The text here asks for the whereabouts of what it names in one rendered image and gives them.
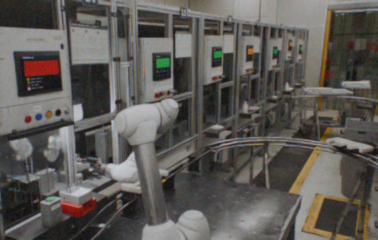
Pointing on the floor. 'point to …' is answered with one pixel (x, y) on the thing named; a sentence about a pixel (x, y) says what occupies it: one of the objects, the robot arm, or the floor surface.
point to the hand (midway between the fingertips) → (82, 165)
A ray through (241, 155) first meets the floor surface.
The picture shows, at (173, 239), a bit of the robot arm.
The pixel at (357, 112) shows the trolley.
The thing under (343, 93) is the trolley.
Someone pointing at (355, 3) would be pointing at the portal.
